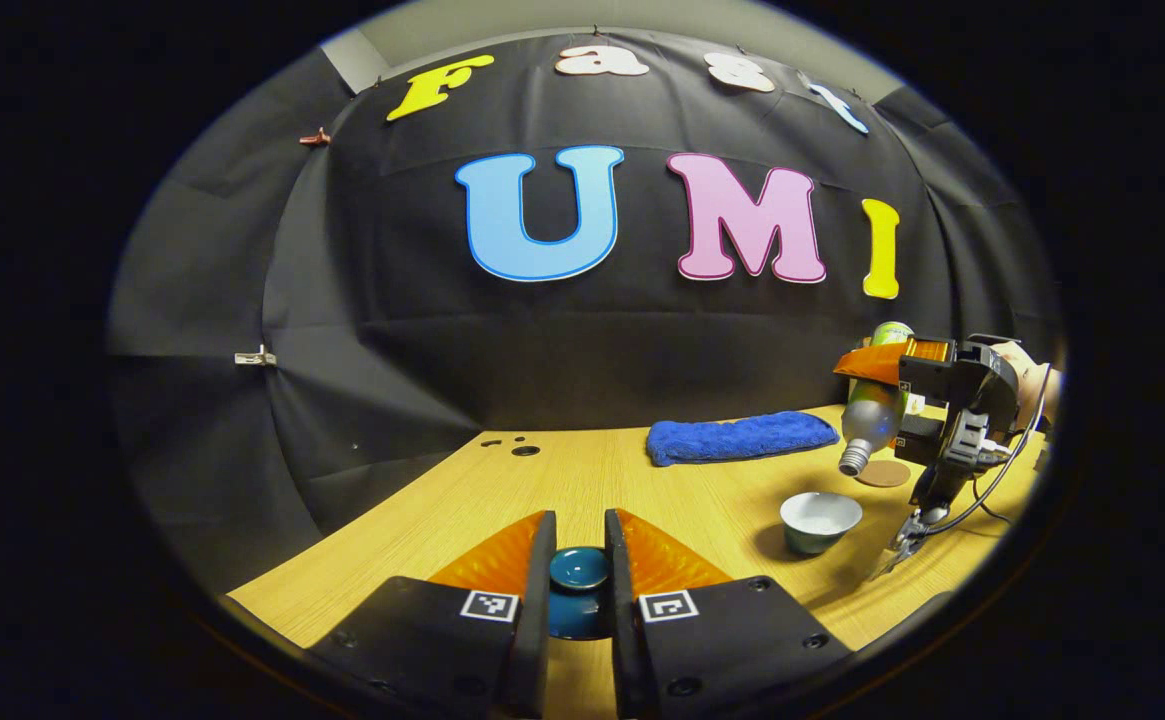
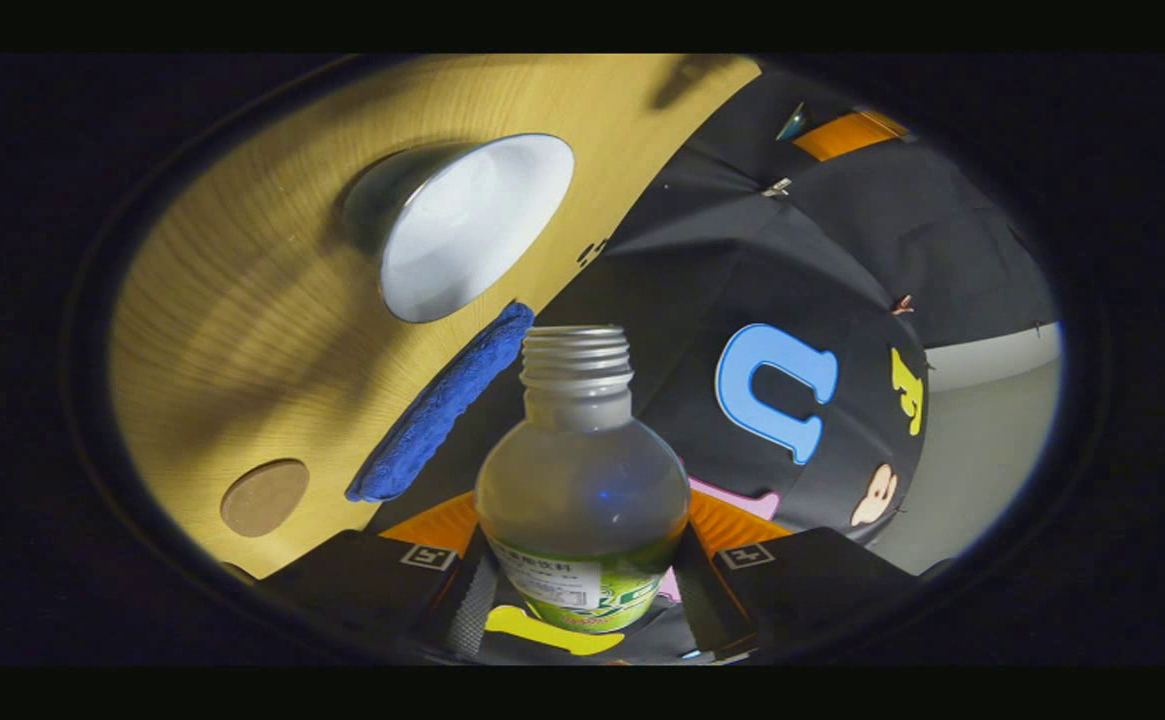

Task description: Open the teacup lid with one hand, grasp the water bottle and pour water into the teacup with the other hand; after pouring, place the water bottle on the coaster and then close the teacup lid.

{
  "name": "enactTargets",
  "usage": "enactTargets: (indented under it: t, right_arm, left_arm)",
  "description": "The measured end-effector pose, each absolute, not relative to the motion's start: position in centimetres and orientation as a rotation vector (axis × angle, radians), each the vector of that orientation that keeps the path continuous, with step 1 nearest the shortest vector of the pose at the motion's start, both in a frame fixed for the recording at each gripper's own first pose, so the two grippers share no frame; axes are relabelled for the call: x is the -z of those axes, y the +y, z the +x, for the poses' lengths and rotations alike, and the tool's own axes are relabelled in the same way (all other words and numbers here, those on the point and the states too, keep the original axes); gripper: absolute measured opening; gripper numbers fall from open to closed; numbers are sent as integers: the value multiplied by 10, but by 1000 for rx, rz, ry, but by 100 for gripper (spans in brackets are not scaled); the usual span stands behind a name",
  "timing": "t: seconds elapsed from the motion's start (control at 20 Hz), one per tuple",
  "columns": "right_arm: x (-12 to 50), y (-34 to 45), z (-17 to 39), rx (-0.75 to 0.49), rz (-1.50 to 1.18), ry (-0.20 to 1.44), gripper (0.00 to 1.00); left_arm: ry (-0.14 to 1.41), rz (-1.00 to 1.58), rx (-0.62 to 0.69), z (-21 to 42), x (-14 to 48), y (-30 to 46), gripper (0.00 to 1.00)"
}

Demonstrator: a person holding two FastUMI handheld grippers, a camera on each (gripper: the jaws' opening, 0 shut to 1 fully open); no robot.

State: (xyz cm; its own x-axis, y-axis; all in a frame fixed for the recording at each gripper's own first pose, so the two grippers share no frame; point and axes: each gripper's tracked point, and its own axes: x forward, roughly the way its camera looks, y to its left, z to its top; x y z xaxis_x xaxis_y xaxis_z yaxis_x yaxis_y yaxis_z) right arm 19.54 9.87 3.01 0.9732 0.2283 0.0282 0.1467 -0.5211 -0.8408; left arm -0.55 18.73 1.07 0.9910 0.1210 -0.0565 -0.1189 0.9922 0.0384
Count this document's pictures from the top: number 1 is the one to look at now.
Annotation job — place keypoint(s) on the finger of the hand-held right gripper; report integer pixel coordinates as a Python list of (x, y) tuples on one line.
[(922, 438), (872, 365)]

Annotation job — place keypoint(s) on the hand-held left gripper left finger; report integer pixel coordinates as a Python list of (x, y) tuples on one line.
[(540, 640)]

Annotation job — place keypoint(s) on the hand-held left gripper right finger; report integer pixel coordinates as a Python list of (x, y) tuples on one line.
[(624, 640)]

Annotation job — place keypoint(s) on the silver green water bottle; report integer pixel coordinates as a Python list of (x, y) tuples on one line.
[(867, 415)]

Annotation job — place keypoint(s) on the round brown coaster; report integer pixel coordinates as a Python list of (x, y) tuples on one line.
[(884, 474)]

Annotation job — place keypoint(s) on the teal teacup lid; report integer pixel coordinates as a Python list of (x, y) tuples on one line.
[(580, 568)]

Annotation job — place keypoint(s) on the white teacup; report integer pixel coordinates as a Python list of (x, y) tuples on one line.
[(820, 515)]

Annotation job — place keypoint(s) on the blue towel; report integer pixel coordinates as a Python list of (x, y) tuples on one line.
[(742, 438)]

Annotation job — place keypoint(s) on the black backdrop cloth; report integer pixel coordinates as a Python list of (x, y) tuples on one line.
[(542, 350)]

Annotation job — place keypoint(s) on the silver metal clip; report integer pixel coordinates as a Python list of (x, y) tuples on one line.
[(254, 357)]

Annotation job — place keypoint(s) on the red clip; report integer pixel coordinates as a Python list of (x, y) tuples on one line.
[(315, 138)]

